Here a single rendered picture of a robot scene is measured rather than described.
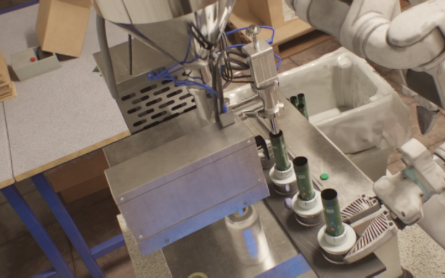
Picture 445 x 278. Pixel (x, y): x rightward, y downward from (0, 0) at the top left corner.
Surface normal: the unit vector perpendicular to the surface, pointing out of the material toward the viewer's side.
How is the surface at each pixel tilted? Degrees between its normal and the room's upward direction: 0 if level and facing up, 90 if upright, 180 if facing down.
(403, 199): 21
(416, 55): 99
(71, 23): 90
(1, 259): 0
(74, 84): 0
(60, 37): 90
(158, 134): 0
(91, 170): 65
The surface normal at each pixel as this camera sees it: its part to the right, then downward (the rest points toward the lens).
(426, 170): 0.22, 0.33
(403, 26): -0.61, -0.44
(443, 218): -0.43, -0.63
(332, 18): -0.13, 0.24
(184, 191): 0.38, 0.51
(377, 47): -0.84, 0.04
